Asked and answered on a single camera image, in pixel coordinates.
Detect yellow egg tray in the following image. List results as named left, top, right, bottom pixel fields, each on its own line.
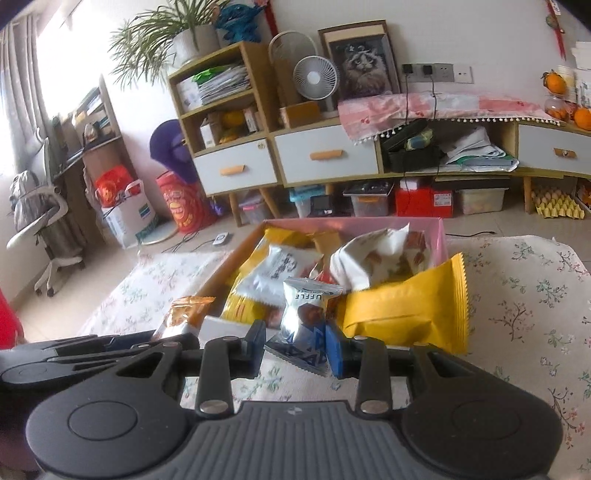
left=530, top=181, right=587, bottom=219

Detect white drawer wooden handle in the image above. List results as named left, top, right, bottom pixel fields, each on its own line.
left=192, top=137, right=280, bottom=198
left=272, top=124, right=383, bottom=188
left=516, top=123, right=591, bottom=177

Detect white grey-text snack packet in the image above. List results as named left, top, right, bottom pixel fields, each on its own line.
left=235, top=244, right=325, bottom=311

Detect grey curtain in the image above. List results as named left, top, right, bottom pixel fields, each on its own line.
left=0, top=11, right=52, bottom=195

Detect wooden desk with shelves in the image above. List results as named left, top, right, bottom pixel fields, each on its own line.
left=50, top=74, right=137, bottom=222

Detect black storage box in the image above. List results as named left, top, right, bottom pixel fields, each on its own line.
left=380, top=118, right=445, bottom=175

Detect white office chair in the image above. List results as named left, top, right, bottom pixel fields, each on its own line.
left=6, top=137, right=88, bottom=299

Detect large plain yellow snack packet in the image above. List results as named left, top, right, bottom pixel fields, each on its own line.
left=342, top=253, right=472, bottom=356

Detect round white fan guard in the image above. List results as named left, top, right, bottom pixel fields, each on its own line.
left=268, top=29, right=320, bottom=108

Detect clear box orange contents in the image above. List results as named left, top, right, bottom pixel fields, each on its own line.
left=343, top=181, right=396, bottom=219

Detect red cartoon bag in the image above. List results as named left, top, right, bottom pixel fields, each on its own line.
left=155, top=170, right=214, bottom=234

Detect brown cardboard box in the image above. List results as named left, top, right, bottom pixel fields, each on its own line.
left=279, top=102, right=322, bottom=130

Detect red plastic bag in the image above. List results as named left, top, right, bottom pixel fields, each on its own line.
left=93, top=165, right=138, bottom=209

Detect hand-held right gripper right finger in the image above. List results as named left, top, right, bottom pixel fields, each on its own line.
left=324, top=320, right=514, bottom=415

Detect grey backpack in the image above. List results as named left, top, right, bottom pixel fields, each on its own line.
left=8, top=170, right=42, bottom=234

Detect white paper shopping bag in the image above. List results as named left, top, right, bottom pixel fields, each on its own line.
left=100, top=179, right=161, bottom=251

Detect blue lidded storage box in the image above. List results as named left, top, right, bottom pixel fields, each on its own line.
left=289, top=184, right=343, bottom=219

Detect shelf paper pile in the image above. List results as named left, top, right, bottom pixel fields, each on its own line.
left=177, top=65, right=252, bottom=110

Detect potted green plant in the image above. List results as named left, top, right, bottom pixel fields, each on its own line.
left=107, top=0, right=234, bottom=90

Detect pink cardboard box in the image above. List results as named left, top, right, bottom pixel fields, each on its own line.
left=194, top=218, right=450, bottom=342

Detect pink floral cloth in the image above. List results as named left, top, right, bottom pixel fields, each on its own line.
left=337, top=90, right=563, bottom=147

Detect small orange snack packet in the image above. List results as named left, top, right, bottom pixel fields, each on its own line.
left=151, top=295, right=217, bottom=343

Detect silver blue truffle packet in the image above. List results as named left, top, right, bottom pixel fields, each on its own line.
left=264, top=278, right=345, bottom=378

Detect framed cat picture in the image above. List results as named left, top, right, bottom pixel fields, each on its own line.
left=317, top=18, right=402, bottom=101

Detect black floor cable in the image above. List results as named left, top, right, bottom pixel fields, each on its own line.
left=161, top=228, right=237, bottom=256

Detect wall socket panel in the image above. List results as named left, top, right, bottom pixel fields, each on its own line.
left=401, top=62, right=475, bottom=85

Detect clear plastic storage box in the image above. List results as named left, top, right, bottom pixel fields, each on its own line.
left=455, top=186, right=512, bottom=216
left=239, top=193, right=274, bottom=225

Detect white round stand base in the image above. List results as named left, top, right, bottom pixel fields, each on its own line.
left=135, top=224, right=180, bottom=246

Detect red hanging ornament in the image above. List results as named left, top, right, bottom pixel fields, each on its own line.
left=546, top=0, right=568, bottom=62

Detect blue ornament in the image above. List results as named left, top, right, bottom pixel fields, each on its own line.
left=215, top=1, right=260, bottom=43

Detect red cardboard box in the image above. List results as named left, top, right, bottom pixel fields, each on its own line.
left=394, top=176, right=457, bottom=219

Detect black power cable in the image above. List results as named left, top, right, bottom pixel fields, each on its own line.
left=403, top=68, right=439, bottom=127

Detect white pistachio packet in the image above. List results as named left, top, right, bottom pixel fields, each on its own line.
left=329, top=223, right=429, bottom=292

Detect stack of papers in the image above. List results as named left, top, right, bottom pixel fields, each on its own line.
left=438, top=126, right=521, bottom=171

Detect purple plush toy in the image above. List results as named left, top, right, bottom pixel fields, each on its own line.
left=149, top=119, right=219, bottom=219

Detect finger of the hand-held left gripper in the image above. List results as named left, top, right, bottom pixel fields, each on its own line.
left=44, top=348, right=148, bottom=372
left=21, top=330, right=156, bottom=355

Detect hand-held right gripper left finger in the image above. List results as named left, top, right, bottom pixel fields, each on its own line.
left=115, top=318, right=269, bottom=417

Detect white desk fan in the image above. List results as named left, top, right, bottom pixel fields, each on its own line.
left=292, top=54, right=341, bottom=115

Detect tall wooden cabinet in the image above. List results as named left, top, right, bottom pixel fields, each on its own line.
left=166, top=41, right=385, bottom=228

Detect yellow snack packet white label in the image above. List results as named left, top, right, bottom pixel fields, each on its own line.
left=262, top=225, right=317, bottom=252

